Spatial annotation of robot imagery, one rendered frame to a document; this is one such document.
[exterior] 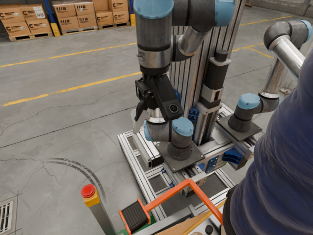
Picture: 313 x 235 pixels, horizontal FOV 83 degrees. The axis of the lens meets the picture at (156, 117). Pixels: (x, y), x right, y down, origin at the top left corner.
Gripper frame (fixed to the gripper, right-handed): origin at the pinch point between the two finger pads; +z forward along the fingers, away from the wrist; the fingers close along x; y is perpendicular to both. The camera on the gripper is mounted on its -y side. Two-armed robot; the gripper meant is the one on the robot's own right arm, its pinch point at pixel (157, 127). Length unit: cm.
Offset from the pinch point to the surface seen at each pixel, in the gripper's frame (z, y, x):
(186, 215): 93, -3, -21
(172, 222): 93, -2, -11
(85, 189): 48, 20, 31
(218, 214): 29.2, -22.9, -12.5
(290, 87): 144, 107, -343
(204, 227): 40.8, -21.9, -9.6
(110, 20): 125, 678, -159
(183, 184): 29.2, -7.6, -7.8
